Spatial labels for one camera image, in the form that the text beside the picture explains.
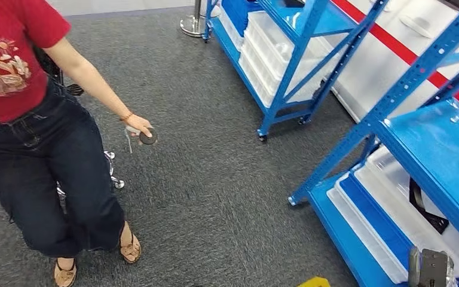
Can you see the person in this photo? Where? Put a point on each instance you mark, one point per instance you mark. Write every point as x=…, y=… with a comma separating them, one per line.
x=35, y=158

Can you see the black plastic part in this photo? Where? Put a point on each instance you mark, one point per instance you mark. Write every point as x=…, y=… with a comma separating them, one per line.
x=295, y=3

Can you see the person's left hand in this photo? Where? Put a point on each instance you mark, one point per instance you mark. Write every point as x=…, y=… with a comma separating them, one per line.
x=140, y=122

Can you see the silver barrier post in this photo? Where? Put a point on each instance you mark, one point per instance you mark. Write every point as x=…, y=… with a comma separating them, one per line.
x=194, y=23

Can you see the white car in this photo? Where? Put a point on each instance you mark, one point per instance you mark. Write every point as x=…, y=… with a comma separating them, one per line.
x=372, y=79

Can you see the yellow floor tape square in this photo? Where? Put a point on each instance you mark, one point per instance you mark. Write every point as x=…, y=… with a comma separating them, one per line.
x=314, y=283

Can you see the blue metal shelf rack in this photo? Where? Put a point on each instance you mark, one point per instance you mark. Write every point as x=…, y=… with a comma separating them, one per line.
x=277, y=107
x=443, y=150

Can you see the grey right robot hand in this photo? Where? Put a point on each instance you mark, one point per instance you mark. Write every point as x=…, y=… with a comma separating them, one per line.
x=413, y=265

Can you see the black chair chrome base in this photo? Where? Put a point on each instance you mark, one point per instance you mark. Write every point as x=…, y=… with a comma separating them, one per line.
x=110, y=170

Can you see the brown sandal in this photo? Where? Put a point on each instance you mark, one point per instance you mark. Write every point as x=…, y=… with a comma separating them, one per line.
x=65, y=275
x=130, y=249

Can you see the black right wrist camera bracket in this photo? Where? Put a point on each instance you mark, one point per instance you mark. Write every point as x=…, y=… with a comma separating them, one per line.
x=435, y=273

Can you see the small dark handheld object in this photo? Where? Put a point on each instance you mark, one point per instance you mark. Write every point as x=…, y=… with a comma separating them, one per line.
x=148, y=138

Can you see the white plastic crate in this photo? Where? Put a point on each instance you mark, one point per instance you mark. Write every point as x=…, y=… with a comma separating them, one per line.
x=253, y=71
x=388, y=190
x=356, y=226
x=229, y=31
x=269, y=43

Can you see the black curved part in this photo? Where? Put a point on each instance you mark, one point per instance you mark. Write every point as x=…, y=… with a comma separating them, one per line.
x=437, y=223

